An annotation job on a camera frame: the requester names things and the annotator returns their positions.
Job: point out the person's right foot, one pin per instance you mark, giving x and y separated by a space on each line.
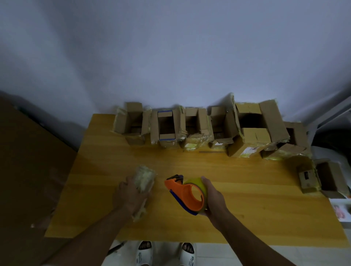
187 247

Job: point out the row of cardboard boxes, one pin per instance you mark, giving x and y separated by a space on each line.
255 135

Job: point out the person's right forearm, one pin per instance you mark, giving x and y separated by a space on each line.
246 244

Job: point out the orange dispenser with yellow tape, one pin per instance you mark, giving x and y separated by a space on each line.
181 191

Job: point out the person's left hand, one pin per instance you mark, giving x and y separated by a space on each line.
127 198

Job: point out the person's left white slipper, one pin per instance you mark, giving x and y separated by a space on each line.
142 259

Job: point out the person's left forearm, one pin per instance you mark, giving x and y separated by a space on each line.
90 241

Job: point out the taped cardboard box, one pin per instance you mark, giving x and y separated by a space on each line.
144 178

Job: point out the person's right hand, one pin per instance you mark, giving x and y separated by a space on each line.
216 205

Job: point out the yellow wooden table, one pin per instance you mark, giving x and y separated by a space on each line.
260 205

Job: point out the black bag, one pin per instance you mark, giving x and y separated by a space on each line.
331 141

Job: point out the small box at table edge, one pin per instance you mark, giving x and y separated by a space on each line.
323 153

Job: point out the pink printed white paper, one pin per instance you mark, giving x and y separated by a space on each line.
341 211

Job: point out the large brown cardboard sheet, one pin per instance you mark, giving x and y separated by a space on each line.
27 178

